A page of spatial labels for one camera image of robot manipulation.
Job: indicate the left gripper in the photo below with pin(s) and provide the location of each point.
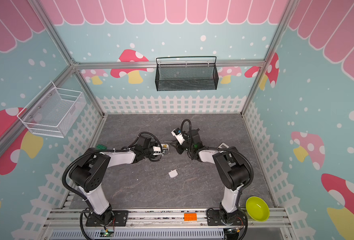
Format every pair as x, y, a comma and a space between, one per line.
153, 143

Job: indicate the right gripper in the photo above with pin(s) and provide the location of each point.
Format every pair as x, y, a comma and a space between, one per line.
180, 144

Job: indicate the white battery cover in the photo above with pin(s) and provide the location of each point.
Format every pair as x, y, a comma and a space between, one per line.
173, 174

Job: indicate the white remote control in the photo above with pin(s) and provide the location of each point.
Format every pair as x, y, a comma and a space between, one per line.
223, 146
164, 150

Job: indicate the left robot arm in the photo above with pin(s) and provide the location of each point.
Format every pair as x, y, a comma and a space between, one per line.
85, 174

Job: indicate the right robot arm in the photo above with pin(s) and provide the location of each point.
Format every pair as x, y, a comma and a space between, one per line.
234, 169

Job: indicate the green toy brick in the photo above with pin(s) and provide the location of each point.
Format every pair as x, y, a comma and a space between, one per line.
101, 147

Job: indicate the lime green bowl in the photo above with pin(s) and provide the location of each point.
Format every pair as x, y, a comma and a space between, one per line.
257, 209

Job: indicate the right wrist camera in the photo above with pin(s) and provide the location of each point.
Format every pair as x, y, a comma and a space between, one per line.
178, 135

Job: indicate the orange toy brick on rail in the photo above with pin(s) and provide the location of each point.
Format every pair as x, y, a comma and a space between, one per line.
190, 217

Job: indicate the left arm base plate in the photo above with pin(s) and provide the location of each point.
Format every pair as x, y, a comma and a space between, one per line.
115, 218

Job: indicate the black mesh wall basket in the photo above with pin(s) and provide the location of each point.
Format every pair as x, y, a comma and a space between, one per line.
196, 73

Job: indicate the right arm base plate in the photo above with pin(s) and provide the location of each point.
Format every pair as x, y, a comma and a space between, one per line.
219, 217

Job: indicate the white wire wall basket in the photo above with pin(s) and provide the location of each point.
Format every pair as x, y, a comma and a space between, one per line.
53, 112

